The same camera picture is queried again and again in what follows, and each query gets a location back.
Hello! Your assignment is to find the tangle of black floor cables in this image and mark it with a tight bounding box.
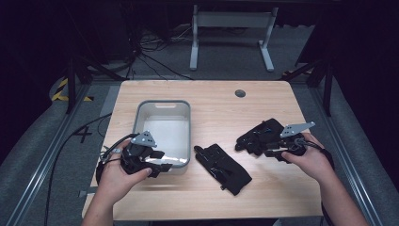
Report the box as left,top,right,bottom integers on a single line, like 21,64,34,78
124,23,195,81

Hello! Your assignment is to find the person's left hand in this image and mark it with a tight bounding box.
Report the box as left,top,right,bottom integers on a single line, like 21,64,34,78
95,139,153,205

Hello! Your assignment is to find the person's right hand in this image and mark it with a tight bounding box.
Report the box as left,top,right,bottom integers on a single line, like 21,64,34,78
280,133,334,186

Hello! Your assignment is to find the black glove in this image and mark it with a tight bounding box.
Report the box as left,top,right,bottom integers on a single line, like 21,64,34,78
193,143,253,197
234,118,285,157

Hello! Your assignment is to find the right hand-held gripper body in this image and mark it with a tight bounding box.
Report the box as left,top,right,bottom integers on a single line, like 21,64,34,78
279,121,316,157

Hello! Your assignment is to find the aluminium floor rail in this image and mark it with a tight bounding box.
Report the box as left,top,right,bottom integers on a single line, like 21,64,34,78
5,83,92,226
308,84,384,226

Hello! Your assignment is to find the grey plastic bin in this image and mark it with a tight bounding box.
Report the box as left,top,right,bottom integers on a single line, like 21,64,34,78
132,99,192,170

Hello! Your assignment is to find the black metal stand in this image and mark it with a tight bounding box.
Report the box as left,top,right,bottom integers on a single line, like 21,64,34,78
281,57,334,118
65,55,127,115

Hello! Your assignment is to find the right hand-held gripper cable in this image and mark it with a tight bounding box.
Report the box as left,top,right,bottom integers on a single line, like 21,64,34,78
297,137,336,226

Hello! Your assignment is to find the yellow black hazard tape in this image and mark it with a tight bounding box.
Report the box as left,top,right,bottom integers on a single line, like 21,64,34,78
51,77,95,103

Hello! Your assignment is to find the left hand-held gripper cable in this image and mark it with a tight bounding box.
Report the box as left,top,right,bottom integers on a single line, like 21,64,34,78
42,112,136,226

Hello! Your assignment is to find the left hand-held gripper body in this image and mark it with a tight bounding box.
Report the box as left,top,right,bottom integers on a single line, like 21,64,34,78
120,131,158,176

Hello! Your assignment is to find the hand-held gripper cable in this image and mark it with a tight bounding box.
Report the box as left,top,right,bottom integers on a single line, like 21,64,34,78
297,137,336,226
42,112,136,226

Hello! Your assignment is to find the white metal desk frame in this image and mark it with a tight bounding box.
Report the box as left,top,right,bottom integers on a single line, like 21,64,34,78
189,4,279,73

